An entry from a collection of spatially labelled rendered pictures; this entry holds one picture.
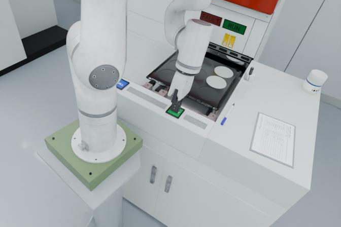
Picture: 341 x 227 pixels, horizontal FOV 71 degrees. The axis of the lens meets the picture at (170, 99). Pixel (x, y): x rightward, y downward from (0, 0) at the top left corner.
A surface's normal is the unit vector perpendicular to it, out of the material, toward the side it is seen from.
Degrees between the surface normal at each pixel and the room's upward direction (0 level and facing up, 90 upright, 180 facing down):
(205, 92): 0
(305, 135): 0
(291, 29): 90
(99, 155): 2
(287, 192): 90
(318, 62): 90
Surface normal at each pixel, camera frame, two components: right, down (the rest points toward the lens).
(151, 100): 0.13, -0.73
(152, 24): -0.49, 0.54
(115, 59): 0.66, 0.22
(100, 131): 0.30, 0.66
